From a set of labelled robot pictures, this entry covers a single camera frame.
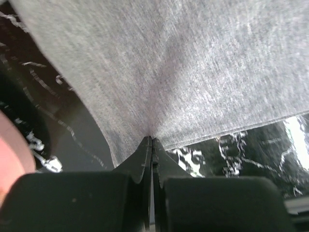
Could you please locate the black marble pattern mat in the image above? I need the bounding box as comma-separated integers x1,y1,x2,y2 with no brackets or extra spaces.
0,0,309,198

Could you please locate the pink two-tier shelf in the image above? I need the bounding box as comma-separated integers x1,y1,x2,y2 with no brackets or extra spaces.
0,113,36,201

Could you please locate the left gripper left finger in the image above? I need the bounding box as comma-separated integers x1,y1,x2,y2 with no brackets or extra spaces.
0,137,152,232

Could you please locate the grey t-shirt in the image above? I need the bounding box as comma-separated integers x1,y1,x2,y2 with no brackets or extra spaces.
11,0,309,166

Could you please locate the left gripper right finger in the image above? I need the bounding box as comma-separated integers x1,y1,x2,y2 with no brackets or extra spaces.
152,139,295,232

